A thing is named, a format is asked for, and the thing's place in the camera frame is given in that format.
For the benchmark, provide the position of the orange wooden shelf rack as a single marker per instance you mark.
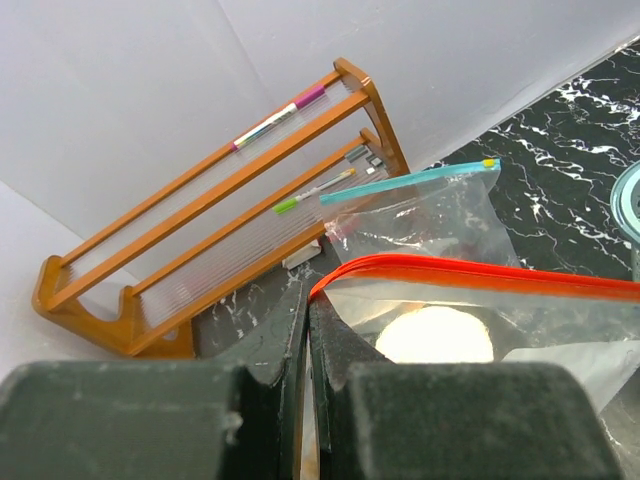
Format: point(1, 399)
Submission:
point(135, 287)

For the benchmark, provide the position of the light blue plastic basket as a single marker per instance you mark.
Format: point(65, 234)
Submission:
point(624, 205)

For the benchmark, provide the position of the white round bun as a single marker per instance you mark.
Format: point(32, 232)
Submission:
point(436, 334)

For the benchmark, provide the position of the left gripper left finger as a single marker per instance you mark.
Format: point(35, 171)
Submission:
point(235, 416)

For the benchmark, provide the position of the orange-zipper clear bag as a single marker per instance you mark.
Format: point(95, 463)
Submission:
point(587, 325)

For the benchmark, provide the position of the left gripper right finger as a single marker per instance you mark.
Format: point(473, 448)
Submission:
point(381, 420)

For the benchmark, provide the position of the blue-zipper clear bag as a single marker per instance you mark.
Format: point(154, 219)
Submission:
point(441, 212)

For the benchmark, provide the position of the pink white marker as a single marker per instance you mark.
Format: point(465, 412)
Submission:
point(270, 122)

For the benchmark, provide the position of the green marker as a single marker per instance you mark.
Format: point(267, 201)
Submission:
point(292, 202)

